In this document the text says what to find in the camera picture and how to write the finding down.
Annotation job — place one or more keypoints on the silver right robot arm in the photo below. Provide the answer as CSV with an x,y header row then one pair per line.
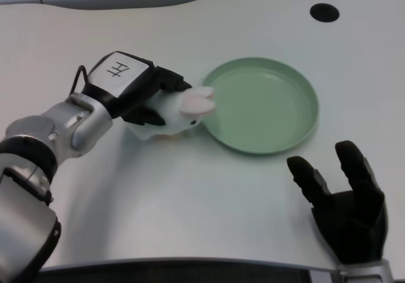
x,y
367,272

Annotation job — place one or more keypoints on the green round plate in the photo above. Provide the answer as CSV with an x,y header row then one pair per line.
x,y
265,105

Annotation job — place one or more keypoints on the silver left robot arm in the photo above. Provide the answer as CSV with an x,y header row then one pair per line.
x,y
41,159

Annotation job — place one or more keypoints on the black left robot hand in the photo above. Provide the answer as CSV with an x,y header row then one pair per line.
x,y
126,83

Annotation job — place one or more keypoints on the black robot torso panel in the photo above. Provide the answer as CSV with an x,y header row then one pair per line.
x,y
177,272

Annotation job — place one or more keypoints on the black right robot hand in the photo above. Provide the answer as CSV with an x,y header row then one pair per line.
x,y
351,219

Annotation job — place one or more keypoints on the white rabbit plush doll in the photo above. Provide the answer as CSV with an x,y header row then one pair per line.
x,y
180,112

